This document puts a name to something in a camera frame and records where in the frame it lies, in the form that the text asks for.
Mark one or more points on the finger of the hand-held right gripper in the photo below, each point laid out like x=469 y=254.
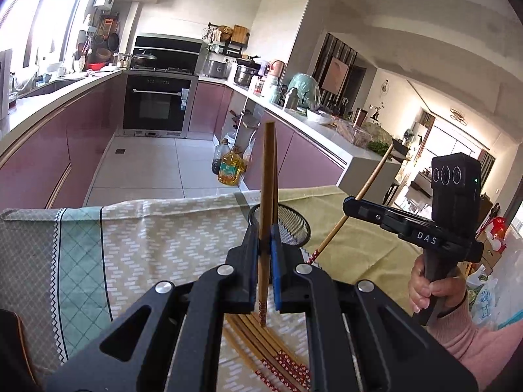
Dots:
x=376 y=214

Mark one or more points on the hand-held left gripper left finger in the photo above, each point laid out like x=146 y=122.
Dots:
x=255 y=269

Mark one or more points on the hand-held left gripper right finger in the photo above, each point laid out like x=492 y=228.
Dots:
x=277 y=269

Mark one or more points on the black mesh utensil holder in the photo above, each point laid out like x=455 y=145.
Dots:
x=292 y=224

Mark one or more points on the pile of red-tipped chopsticks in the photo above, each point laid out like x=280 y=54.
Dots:
x=265 y=351

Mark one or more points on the hanging kitchen utensils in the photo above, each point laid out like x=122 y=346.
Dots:
x=100 y=41

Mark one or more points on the person's right hand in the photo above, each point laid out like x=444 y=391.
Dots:
x=419 y=288

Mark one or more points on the red hanging decoration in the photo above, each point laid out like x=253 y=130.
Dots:
x=496 y=228

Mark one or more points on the leafy green vegetables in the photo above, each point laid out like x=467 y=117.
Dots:
x=379 y=148

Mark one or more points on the clear plastic food container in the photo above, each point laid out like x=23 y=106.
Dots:
x=353 y=134

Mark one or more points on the pink base cabinets with counter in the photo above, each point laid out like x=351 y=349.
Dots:
x=302 y=159

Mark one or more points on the patterned tablecloth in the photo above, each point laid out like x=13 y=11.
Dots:
x=163 y=245

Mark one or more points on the yellow cooking oil bottle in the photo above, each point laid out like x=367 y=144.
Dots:
x=231 y=169

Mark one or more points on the white bowl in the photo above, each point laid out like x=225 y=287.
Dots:
x=319 y=117

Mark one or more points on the dark sauce bottle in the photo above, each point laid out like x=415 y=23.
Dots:
x=218 y=161

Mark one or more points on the steel thermos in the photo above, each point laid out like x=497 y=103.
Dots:
x=292 y=99

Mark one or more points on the mint green food cover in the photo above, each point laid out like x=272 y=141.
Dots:
x=306 y=88

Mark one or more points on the pink kettle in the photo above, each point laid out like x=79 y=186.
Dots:
x=277 y=69

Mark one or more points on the built-in black oven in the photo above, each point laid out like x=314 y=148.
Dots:
x=157 y=106

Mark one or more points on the steel stock pot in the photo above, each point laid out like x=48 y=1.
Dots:
x=245 y=74

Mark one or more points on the silver rice cooker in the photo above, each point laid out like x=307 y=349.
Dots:
x=217 y=68

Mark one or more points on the wooden cutting board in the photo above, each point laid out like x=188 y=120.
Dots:
x=240 y=34

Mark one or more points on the pink base cabinets long run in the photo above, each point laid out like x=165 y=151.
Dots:
x=61 y=143

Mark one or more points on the black range hood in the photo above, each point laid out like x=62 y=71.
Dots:
x=171 y=51

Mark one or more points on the wok with lid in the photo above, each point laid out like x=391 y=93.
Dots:
x=144 y=58

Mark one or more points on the kitchen sink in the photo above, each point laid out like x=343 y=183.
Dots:
x=49 y=89

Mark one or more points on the pink wall painting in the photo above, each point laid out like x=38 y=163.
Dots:
x=335 y=75

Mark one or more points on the black wall shelf rack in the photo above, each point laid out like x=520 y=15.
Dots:
x=220 y=47

